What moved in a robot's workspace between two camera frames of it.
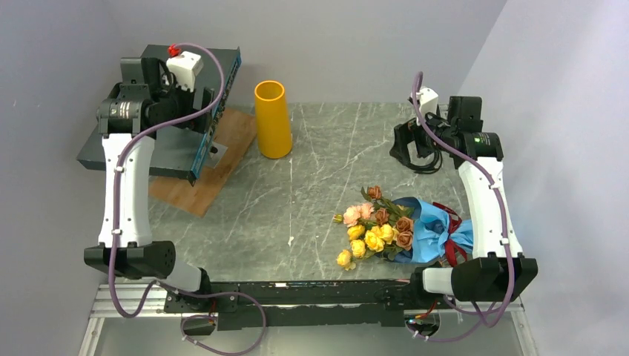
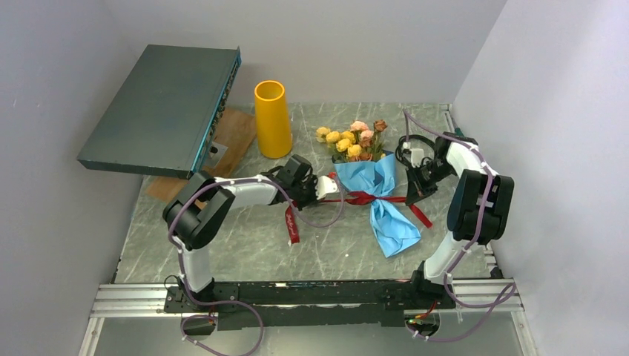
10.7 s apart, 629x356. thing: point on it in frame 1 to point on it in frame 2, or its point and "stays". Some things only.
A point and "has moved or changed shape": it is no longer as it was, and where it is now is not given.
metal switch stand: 216,153 stays
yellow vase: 274,126 stays
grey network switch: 183,154 stays
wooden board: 233,128 stays
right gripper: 405,133 to 417,189
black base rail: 306,305 stays
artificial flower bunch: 375,226 to 357,144
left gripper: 201,124 to 312,182
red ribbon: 451,245 has moved or changed shape
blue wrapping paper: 435,236 to 377,177
